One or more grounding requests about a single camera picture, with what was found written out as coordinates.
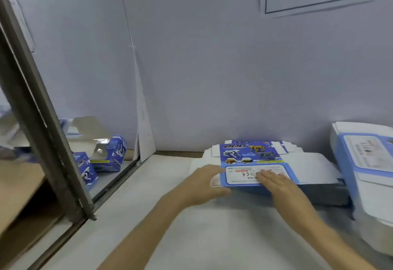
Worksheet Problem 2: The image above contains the person's right hand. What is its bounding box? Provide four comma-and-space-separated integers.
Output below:
255, 168, 318, 237

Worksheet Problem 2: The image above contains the person's left forearm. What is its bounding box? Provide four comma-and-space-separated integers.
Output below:
98, 190, 192, 270

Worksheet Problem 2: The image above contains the pile of blue boxes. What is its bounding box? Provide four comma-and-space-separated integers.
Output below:
58, 116, 130, 189

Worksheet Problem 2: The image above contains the stack of boxes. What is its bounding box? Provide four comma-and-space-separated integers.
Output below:
190, 139, 352, 207
330, 121, 393, 256

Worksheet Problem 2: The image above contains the person's right forearm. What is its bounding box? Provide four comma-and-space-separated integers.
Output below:
300, 219, 377, 270

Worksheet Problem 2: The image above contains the person's left hand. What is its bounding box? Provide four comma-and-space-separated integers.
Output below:
177, 164, 232, 210

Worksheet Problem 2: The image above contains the brown cardboard sheet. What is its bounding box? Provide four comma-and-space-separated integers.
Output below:
0, 159, 63, 268

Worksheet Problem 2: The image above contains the blue dog-print cardboard box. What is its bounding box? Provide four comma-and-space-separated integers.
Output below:
210, 139, 305, 188

